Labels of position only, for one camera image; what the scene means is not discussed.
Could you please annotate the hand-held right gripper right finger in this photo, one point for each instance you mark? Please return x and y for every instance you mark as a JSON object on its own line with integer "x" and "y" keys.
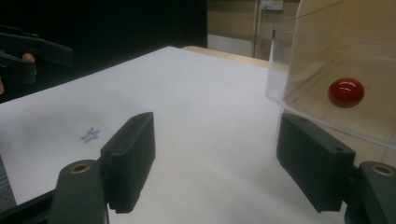
{"x": 314, "y": 168}

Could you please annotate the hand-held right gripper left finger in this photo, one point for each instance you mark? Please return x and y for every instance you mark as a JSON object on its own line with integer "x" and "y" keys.
{"x": 130, "y": 161}

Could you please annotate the small purple star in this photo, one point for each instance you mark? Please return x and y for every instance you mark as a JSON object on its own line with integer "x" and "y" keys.
{"x": 90, "y": 135}

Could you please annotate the black curtain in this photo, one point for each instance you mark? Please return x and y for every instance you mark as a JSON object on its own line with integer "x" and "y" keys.
{"x": 118, "y": 28}

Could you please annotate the red glossy ball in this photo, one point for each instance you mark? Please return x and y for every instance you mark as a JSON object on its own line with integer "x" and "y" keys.
{"x": 345, "y": 92}

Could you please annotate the white table cover sheet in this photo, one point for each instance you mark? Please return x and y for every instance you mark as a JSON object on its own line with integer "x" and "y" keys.
{"x": 199, "y": 102}

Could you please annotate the clear plastic box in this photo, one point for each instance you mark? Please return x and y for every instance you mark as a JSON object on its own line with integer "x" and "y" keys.
{"x": 339, "y": 53}

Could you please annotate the white wall socket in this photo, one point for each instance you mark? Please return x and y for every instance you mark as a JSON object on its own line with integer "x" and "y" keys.
{"x": 272, "y": 4}

